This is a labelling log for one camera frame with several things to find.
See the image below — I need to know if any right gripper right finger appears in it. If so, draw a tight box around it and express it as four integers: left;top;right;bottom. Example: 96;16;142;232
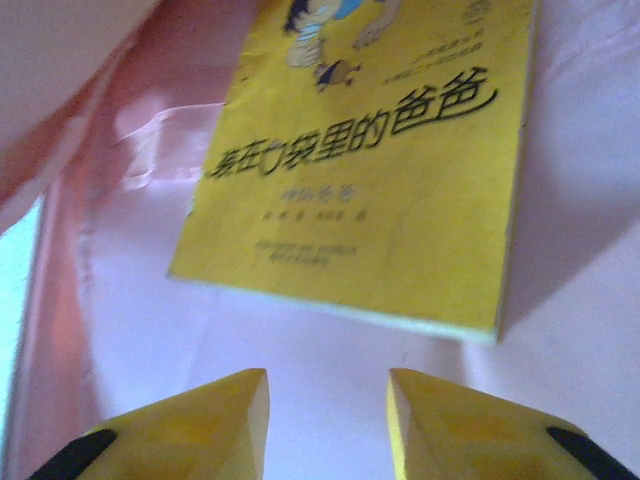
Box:
388;368;636;480

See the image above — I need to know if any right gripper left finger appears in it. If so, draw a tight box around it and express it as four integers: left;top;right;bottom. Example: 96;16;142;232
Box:
29;368;271;480

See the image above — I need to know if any yellow paperback book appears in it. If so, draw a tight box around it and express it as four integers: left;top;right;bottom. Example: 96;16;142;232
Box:
167;0;544;346

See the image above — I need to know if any pink student backpack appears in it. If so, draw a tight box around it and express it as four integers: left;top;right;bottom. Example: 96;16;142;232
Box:
0;0;640;480

